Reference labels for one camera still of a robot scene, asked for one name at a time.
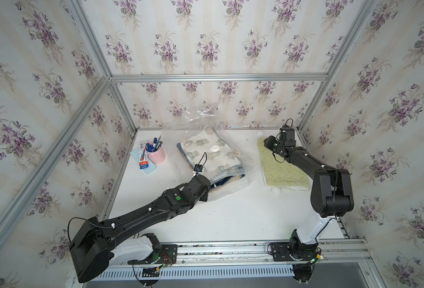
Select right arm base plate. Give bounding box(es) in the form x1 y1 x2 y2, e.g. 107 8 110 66
267 242 322 263

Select clear plastic vacuum bag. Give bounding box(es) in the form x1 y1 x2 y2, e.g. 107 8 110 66
161 108 256 202

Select light green blanket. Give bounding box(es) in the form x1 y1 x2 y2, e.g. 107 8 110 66
255 130 311 198

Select blue pens in cup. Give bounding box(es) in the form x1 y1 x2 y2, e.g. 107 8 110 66
145 135 162 152

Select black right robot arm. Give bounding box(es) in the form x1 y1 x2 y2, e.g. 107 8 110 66
263 125 354 250

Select white vacuum bag valve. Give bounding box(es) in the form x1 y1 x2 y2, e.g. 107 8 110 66
210 144 220 152

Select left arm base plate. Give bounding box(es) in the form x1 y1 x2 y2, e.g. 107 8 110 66
128 244 178 266

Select pink pen cup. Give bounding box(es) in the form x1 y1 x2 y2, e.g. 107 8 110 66
145 141 166 165

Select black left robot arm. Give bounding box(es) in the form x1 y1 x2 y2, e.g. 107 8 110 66
69 175 211 283

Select aluminium mounting rail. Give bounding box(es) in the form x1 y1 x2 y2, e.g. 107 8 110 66
100 237 371 269

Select aluminium frame crossbar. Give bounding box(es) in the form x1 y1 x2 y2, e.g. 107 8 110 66
109 73 328 83

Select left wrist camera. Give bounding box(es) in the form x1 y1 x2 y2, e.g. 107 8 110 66
193 164 203 176

